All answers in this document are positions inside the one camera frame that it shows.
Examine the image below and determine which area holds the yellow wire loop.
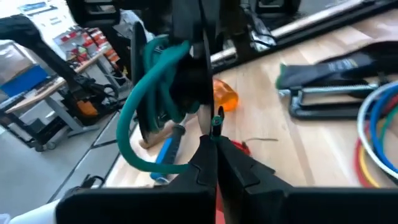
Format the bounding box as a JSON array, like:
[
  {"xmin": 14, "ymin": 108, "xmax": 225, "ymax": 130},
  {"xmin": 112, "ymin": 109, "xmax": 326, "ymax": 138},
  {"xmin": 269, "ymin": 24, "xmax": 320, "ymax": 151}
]
[{"xmin": 358, "ymin": 116, "xmax": 398, "ymax": 189}]

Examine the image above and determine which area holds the green wire loop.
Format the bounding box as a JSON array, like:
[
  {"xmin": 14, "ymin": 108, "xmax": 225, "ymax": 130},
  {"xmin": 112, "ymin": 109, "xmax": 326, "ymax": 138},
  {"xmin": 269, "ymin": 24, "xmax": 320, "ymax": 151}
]
[{"xmin": 377, "ymin": 104, "xmax": 398, "ymax": 147}]

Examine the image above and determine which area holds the white metal bracket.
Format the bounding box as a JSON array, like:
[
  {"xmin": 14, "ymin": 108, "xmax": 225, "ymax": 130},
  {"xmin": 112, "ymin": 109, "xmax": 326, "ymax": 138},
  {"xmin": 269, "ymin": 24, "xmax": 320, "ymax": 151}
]
[{"xmin": 247, "ymin": 12, "xmax": 277, "ymax": 52}]

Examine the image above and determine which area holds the red and white tape package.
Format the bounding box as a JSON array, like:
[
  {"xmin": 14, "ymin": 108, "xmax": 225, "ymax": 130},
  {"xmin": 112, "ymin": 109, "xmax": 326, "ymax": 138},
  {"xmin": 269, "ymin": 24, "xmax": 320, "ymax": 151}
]
[{"xmin": 215, "ymin": 185, "xmax": 226, "ymax": 224}]

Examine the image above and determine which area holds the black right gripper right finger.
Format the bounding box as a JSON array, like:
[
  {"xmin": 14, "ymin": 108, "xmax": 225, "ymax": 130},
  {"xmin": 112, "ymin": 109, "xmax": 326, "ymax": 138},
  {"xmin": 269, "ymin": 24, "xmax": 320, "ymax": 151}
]
[{"xmin": 216, "ymin": 136, "xmax": 398, "ymax": 224}]

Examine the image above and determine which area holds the black cord spool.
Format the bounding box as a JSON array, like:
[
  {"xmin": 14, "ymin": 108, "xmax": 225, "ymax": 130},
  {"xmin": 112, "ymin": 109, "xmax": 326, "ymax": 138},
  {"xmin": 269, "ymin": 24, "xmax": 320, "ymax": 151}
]
[{"xmin": 129, "ymin": 0, "xmax": 216, "ymax": 143}]

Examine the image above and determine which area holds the blue wire loop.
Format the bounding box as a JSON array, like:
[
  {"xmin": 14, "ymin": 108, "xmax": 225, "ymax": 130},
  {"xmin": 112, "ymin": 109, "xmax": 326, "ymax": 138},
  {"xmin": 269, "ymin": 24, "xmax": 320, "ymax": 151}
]
[{"xmin": 368, "ymin": 88, "xmax": 398, "ymax": 174}]

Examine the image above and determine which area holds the bundle of coloured wires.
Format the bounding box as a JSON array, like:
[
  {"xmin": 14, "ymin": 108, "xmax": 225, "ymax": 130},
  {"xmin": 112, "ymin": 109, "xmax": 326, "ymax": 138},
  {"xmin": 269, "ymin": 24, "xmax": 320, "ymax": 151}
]
[{"xmin": 356, "ymin": 80, "xmax": 398, "ymax": 182}]

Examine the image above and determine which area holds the white cloth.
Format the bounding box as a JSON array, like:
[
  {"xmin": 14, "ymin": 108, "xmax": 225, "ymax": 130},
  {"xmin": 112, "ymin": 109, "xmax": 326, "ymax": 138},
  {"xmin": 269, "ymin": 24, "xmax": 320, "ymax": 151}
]
[{"xmin": 0, "ymin": 198, "xmax": 60, "ymax": 224}]

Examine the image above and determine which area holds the blue bin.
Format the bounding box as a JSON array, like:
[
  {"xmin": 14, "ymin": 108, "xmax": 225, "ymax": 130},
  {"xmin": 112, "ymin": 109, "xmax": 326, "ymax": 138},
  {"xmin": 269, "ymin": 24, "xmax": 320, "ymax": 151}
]
[{"xmin": 0, "ymin": 63, "xmax": 51, "ymax": 98}]

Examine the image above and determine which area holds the red wire loop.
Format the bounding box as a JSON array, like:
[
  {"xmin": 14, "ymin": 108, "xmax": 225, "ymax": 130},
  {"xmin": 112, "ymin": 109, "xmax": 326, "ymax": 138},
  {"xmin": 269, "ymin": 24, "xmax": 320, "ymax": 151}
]
[{"xmin": 353, "ymin": 95, "xmax": 398, "ymax": 189}]

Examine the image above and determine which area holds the grey and black work glove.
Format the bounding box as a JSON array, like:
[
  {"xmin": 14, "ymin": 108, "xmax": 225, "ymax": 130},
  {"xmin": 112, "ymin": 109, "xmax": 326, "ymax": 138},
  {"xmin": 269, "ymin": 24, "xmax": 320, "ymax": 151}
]
[{"xmin": 275, "ymin": 39, "xmax": 398, "ymax": 91}]

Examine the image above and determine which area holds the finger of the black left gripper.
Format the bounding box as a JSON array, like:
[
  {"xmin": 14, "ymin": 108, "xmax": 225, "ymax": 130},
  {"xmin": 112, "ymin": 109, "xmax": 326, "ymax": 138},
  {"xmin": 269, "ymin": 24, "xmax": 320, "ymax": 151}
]
[{"xmin": 170, "ymin": 0, "xmax": 222, "ymax": 62}]

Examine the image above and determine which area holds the wooden mallet with orange head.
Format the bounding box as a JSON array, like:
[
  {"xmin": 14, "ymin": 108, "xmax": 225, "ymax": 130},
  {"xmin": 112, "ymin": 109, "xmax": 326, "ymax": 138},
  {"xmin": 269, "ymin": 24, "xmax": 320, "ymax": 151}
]
[{"xmin": 138, "ymin": 77, "xmax": 240, "ymax": 150}]

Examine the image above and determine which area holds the shelf with red boxes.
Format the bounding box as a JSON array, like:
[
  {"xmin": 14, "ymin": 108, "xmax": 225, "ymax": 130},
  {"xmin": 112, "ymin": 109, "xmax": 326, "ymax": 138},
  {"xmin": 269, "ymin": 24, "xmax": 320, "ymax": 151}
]
[{"xmin": 52, "ymin": 26, "xmax": 122, "ymax": 65}]

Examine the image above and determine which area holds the chisel with blue-black handle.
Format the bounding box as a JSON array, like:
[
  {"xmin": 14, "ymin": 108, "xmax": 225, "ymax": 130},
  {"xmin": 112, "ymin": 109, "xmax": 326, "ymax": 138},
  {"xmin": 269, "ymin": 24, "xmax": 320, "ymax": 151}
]
[{"xmin": 149, "ymin": 123, "xmax": 187, "ymax": 184}]

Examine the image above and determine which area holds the green cord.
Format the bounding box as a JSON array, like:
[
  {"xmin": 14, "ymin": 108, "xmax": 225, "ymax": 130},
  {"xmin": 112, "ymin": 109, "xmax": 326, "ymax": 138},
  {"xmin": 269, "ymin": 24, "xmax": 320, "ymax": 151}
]
[{"xmin": 116, "ymin": 33, "xmax": 226, "ymax": 175}]

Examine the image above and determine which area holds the black screw clamp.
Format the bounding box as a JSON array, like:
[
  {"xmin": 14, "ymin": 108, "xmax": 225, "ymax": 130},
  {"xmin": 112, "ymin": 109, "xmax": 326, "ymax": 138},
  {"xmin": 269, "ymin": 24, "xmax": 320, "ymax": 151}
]
[{"xmin": 277, "ymin": 81, "xmax": 382, "ymax": 122}]

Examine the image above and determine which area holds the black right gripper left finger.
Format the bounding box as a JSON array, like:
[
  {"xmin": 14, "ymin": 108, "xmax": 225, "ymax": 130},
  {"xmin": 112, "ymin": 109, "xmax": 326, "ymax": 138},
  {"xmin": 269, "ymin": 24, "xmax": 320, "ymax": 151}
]
[{"xmin": 55, "ymin": 134, "xmax": 218, "ymax": 224}]

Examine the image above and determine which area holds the wooden background workbench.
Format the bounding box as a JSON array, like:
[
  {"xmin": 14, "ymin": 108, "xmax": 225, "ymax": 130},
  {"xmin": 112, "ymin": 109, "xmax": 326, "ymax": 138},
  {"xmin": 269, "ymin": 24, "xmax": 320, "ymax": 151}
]
[{"xmin": 0, "ymin": 46, "xmax": 125, "ymax": 153}]

